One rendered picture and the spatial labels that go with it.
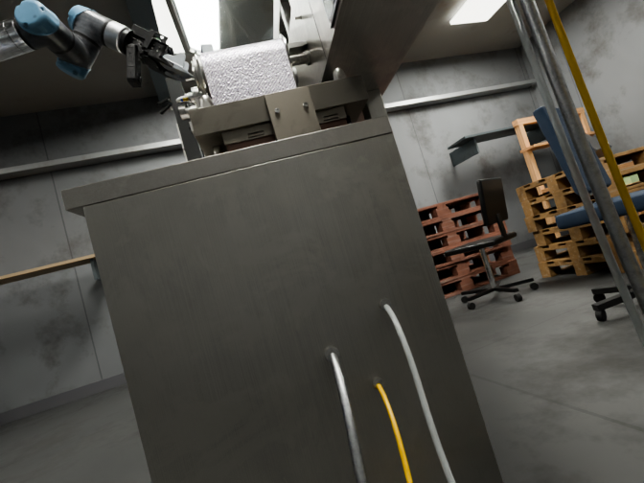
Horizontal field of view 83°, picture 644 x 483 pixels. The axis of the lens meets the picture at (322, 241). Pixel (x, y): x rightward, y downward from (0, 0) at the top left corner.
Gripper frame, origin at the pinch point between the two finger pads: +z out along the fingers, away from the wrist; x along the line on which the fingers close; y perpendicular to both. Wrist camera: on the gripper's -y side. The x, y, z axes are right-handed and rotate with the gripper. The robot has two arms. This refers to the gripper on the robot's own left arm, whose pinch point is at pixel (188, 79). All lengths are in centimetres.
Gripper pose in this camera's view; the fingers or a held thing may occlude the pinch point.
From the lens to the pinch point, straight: 123.7
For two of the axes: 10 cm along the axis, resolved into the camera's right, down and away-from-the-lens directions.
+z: 9.1, 4.1, 0.8
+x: -1.3, 1.1, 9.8
